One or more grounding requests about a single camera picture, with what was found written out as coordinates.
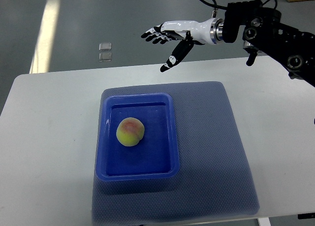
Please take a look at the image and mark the yellow-green peach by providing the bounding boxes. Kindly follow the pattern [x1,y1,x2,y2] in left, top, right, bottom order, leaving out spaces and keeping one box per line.
[116,117,145,147]

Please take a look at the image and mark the upper metal floor plate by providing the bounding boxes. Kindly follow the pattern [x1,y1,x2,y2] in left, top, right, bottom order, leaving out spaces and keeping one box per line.
[99,42,112,51]

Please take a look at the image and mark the blue plastic tray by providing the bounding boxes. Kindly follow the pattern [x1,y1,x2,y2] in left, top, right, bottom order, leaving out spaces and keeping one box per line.
[95,93,180,182]

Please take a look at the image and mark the metal floor plate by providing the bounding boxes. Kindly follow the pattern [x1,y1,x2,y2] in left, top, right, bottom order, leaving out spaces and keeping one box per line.
[99,42,112,51]
[99,51,112,62]

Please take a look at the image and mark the blue-grey textured mat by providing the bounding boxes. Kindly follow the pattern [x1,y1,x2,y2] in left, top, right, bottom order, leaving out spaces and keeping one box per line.
[92,82,259,226]

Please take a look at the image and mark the lower metal floor plate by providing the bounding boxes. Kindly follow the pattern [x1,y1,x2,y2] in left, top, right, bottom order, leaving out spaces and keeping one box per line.
[99,51,112,62]

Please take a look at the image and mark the black cable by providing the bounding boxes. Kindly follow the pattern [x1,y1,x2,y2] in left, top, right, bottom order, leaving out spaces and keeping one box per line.
[196,0,278,17]

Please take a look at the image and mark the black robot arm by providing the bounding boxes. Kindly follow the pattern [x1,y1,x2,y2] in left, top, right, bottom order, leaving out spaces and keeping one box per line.
[222,0,315,86]

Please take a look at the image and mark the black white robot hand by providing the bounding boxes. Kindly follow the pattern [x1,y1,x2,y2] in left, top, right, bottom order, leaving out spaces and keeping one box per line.
[141,18,223,72]

